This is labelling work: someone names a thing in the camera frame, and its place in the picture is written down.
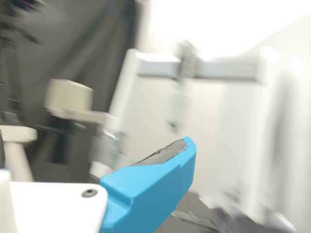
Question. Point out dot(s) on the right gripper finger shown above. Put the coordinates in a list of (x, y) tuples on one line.
[(150, 189)]

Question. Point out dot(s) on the white incubator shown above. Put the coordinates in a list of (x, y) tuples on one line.
[(218, 121)]

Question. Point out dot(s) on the white pipette stand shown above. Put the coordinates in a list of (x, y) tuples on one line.
[(126, 72)]

